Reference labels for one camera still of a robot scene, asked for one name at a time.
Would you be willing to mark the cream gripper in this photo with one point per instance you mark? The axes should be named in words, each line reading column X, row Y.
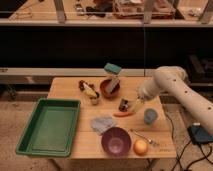
column 150, row 114

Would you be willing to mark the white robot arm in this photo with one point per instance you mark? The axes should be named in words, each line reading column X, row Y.
column 171, row 80

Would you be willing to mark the purple bowl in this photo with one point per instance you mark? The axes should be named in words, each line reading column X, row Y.
column 116, row 142

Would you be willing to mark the brown bowl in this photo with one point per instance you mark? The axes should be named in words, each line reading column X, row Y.
column 114, row 92

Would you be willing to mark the metal spoon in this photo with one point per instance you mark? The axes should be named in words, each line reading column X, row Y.
column 150, row 141

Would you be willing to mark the orange carrot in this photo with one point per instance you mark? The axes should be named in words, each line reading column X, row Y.
column 123, row 114

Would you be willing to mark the orange fruit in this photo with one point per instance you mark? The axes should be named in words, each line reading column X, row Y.
column 140, row 147

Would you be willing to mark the wooden table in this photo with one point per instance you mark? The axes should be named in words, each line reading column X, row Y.
column 87, row 143

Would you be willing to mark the black power adapter box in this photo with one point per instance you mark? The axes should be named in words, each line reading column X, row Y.
column 199, row 135

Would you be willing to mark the grey folded cloth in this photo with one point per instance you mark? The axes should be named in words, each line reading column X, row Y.
column 102, row 124

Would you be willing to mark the teal topped sponge block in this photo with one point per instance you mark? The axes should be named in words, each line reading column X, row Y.
column 113, row 71

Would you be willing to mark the brown white toy figure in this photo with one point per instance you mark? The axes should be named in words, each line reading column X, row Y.
column 89, row 90

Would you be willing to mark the green plastic tray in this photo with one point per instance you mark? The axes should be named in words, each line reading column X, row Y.
column 51, row 128

